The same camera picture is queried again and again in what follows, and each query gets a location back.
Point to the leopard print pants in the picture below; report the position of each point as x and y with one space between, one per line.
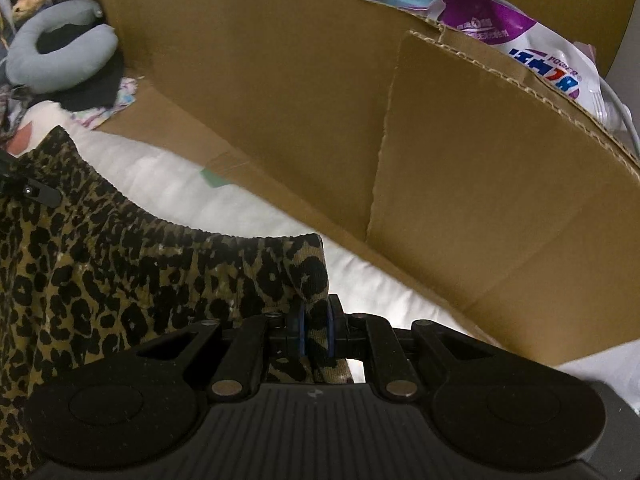
125 270

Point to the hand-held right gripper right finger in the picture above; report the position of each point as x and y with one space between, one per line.
331 335

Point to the long folded cardboard sheet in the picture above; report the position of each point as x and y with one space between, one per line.
300 110

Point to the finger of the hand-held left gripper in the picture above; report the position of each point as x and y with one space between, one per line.
37 194

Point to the floral cloth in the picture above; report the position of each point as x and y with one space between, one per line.
120 97

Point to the grey neck pillow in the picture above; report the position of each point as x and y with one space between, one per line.
30 65

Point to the small teddy bear toy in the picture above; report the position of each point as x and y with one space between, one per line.
27 2

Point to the cream printed blanket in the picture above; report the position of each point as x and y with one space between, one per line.
200 200

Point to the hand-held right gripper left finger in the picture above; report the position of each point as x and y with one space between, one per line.
301 332

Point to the purple white detergent bag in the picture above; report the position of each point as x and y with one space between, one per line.
540 45

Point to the black cloth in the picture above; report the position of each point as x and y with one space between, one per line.
95 85

